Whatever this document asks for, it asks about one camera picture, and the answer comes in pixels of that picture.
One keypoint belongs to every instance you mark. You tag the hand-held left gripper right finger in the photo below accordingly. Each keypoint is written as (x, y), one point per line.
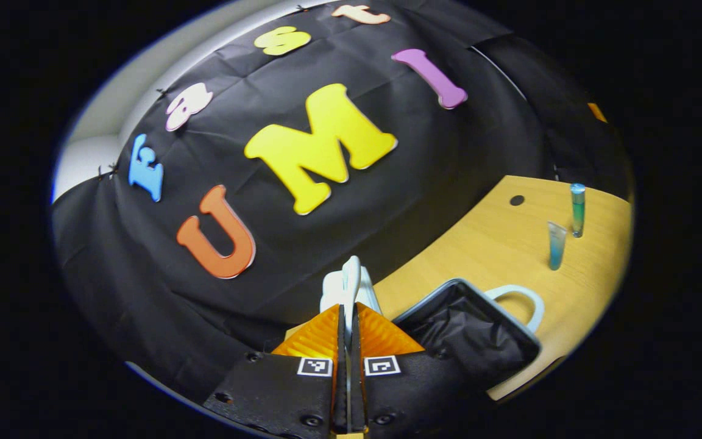
(357, 390)

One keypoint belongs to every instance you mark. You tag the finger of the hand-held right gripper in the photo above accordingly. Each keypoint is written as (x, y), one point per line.
(596, 113)

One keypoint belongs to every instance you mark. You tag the green bottle with blue cap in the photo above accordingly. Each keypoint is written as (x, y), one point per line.
(577, 210)

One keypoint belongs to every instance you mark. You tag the black backdrop cloth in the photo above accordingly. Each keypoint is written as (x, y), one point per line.
(302, 256)

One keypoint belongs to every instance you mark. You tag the white and blue cream tube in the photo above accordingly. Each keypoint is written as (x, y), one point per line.
(556, 247)

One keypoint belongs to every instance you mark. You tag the pale blue suitcase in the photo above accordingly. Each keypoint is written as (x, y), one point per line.
(467, 329)

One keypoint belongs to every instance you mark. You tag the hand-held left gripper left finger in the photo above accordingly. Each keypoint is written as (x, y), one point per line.
(340, 390)

